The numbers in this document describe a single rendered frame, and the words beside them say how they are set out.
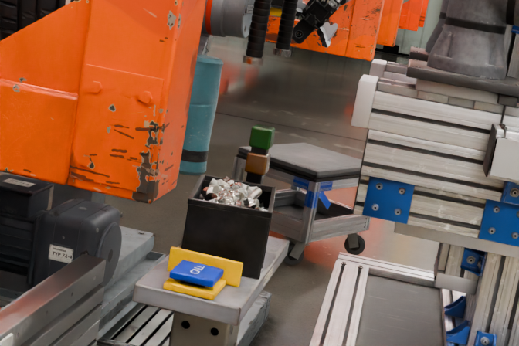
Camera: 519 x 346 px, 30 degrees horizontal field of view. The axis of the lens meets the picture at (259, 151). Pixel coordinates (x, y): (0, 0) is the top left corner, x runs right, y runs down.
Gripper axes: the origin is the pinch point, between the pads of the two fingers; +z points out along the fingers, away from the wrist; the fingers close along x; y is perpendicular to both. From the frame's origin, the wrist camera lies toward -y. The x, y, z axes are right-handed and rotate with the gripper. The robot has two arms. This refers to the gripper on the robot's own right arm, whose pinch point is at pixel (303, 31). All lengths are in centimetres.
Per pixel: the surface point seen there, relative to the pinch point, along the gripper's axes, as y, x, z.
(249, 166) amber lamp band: 5, 6, 78
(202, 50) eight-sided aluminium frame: -15.2, -16.6, 15.0
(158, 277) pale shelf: 1, 4, 115
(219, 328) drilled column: -4, 18, 109
